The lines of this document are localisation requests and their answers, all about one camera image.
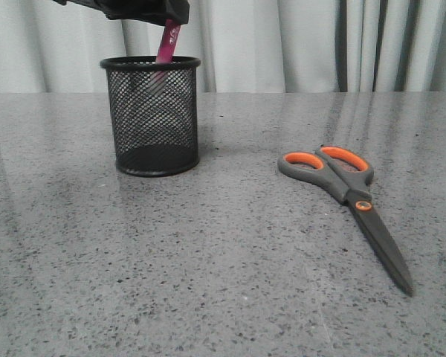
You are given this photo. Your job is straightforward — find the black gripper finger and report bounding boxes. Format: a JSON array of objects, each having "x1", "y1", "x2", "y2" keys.
[{"x1": 71, "y1": 0, "x2": 190, "y2": 26}]

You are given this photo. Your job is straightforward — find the pink highlighter pen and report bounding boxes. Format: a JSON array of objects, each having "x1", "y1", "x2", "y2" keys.
[{"x1": 147, "y1": 19, "x2": 181, "y2": 94}]

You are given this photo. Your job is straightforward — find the grey orange scissors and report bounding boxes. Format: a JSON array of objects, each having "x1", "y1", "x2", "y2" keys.
[{"x1": 277, "y1": 146, "x2": 414, "y2": 296}]

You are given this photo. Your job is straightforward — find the black mesh pen bin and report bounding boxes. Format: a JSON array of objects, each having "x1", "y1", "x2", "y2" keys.
[{"x1": 100, "y1": 56, "x2": 201, "y2": 177}]

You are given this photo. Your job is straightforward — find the grey curtain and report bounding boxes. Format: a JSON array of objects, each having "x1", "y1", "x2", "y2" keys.
[{"x1": 0, "y1": 1, "x2": 446, "y2": 93}]

